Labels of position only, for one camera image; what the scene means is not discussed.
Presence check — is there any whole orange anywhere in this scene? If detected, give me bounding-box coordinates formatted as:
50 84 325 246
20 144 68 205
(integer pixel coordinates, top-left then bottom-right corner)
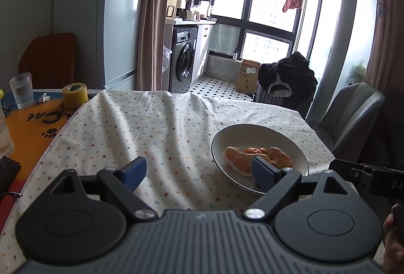
243 147 268 155

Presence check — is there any white kitchen cabinet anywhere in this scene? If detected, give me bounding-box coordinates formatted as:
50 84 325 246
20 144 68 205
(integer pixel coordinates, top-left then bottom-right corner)
191 24 212 85

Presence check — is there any person's right hand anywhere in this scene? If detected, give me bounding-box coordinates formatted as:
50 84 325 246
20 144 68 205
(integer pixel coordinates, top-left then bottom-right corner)
383 213 404 273

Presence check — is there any white bowl with dark rim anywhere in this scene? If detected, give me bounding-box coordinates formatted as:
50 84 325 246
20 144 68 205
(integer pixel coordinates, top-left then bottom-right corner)
212 124 310 196

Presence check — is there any floral white tablecloth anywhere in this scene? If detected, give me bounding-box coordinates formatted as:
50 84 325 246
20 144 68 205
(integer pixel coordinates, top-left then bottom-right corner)
1 91 334 273

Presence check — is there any grey dining chair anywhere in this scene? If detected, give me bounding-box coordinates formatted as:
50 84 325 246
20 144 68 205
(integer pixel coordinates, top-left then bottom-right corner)
307 82 385 163

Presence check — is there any yellow tape roll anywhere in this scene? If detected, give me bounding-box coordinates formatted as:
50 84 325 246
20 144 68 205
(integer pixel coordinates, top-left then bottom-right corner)
62 83 88 110

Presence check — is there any orange cat table mat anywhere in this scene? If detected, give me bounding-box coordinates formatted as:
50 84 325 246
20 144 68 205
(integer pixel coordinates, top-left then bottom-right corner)
6 99 68 190

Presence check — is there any cardboard box on floor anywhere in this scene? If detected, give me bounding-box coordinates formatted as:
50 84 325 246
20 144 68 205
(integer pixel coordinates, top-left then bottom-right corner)
236 59 261 94

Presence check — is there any black clothes pile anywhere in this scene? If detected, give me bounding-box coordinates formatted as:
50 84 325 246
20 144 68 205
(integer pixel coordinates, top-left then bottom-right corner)
258 52 318 110

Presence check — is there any brown curtain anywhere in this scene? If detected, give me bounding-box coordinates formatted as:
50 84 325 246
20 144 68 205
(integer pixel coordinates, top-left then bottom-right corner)
136 0 167 91
365 0 403 94

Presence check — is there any black phone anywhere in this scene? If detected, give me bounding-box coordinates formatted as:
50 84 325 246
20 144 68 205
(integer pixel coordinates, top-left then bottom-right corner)
0 156 21 198

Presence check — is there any right brown curtain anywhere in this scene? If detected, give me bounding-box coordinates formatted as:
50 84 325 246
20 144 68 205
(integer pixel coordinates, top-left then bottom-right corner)
365 0 403 94

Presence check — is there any clear glass near edge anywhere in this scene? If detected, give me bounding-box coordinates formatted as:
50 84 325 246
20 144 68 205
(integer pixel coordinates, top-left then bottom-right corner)
0 109 14 156

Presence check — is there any clear plastic bag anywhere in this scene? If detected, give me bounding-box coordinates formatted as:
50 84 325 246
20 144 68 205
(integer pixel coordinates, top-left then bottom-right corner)
162 46 172 72

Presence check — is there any clear drinking glass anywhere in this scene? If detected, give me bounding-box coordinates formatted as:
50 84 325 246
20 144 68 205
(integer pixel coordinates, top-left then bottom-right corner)
9 72 34 109

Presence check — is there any brown wooden chair back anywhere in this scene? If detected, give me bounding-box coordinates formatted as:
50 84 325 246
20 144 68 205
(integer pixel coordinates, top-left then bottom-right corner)
18 33 77 89

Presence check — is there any grey washing machine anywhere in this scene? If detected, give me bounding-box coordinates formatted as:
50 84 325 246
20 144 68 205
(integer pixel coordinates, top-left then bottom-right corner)
168 25 198 94

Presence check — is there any white refrigerator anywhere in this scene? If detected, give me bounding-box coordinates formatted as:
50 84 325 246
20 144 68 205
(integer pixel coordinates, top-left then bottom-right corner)
53 0 142 90

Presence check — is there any wooden cutting board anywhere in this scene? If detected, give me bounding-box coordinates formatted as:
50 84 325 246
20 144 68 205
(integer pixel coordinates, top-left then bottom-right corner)
166 0 177 17

